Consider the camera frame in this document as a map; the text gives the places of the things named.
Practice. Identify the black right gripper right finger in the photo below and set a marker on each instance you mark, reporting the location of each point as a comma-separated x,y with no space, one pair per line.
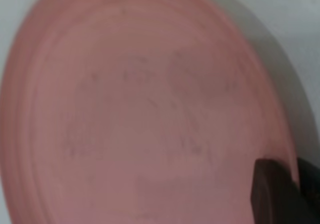
312,184

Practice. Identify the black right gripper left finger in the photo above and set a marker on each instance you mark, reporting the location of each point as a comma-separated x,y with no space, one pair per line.
272,196

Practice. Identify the pink plate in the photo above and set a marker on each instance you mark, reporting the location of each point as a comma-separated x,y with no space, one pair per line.
125,108

